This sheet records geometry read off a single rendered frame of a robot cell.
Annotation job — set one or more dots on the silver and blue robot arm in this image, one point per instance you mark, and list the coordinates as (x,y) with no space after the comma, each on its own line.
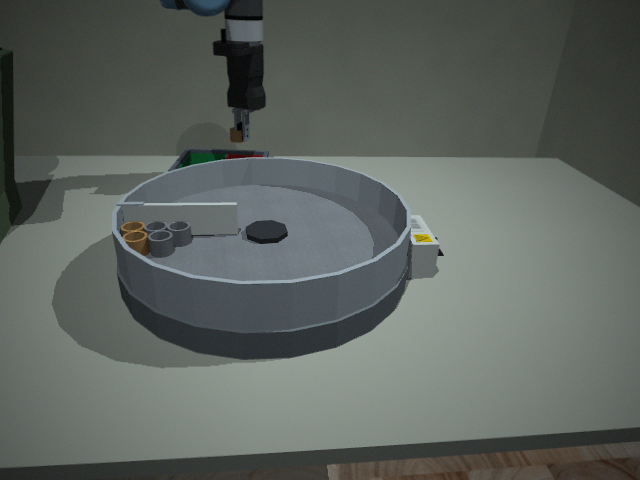
(236,10)

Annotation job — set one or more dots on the red and green divided bin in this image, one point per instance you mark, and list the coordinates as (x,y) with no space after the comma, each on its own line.
(195,156)

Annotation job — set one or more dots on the grey round turntable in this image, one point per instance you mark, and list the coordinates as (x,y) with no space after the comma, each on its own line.
(323,259)

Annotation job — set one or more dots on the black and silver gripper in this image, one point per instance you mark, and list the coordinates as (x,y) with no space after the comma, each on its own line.
(241,38)

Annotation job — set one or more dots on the dark grey metal sleeve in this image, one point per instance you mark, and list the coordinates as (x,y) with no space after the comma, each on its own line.
(155,226)
(162,244)
(180,237)

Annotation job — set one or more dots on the bronze bushing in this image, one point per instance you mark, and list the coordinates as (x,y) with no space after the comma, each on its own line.
(235,136)
(132,226)
(138,241)

